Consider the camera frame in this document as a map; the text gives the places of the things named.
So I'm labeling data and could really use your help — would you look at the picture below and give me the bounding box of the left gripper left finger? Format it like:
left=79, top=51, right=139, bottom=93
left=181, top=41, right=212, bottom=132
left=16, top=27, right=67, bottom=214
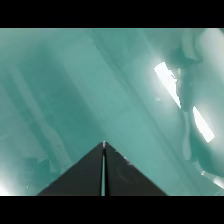
left=37, top=141, right=105, bottom=197

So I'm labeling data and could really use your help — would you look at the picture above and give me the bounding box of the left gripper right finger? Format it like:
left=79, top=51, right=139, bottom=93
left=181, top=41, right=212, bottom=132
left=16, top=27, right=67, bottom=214
left=104, top=141, right=168, bottom=197

